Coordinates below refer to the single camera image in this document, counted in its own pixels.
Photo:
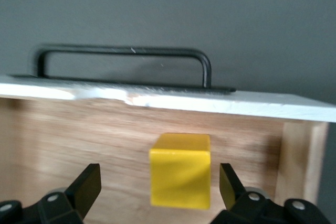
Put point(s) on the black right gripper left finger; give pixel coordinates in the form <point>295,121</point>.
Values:
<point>65,203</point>

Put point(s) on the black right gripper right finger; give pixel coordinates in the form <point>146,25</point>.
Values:
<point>257,208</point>

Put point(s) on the white-fronted wooden drawer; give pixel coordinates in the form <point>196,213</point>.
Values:
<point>78,129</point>

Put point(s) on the yellow wooden block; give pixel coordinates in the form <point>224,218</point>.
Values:
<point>178,171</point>

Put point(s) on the gray table mat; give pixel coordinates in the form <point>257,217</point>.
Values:
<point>168,11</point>

